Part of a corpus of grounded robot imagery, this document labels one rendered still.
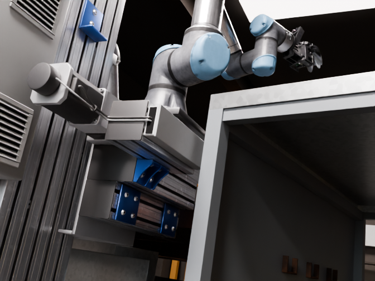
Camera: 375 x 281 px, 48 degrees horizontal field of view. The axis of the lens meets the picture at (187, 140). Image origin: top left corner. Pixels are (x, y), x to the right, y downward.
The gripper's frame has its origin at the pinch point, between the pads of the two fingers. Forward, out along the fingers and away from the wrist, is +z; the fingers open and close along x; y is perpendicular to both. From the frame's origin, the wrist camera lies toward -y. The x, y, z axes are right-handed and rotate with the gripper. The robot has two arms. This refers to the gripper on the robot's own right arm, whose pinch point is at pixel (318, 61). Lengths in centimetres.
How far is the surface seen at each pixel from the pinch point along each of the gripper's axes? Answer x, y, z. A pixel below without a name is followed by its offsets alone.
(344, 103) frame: 37, 52, -52
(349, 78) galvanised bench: 38, 47, -52
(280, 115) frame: 24, 51, -55
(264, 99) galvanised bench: 21, 47, -57
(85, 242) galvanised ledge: -49, 73, -59
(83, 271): -69, 79, -48
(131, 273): -47, 80, -42
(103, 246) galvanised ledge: -41, 74, -57
